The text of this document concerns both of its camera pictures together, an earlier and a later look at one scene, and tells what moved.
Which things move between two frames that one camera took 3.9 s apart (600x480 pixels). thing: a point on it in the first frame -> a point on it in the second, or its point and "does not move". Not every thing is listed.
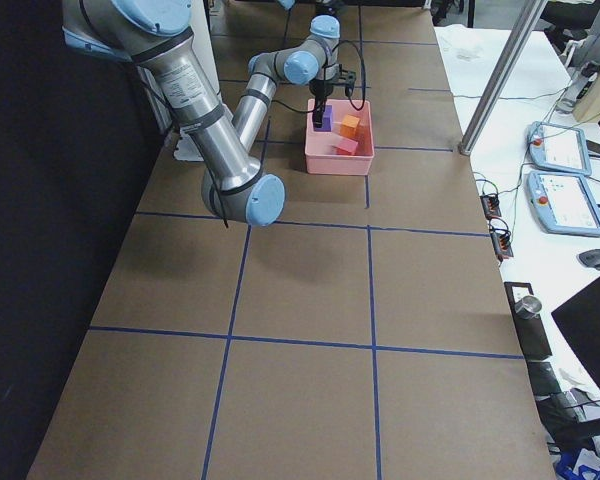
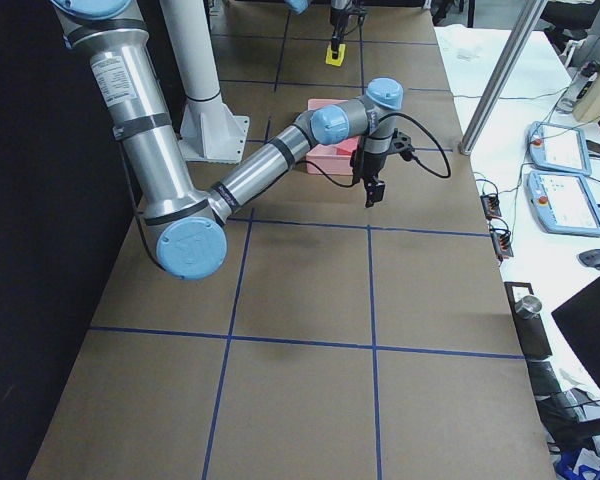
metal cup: (528, 307) does not move
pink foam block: (346, 146) does not move
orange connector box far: (491, 205) does not move
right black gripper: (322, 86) -> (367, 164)
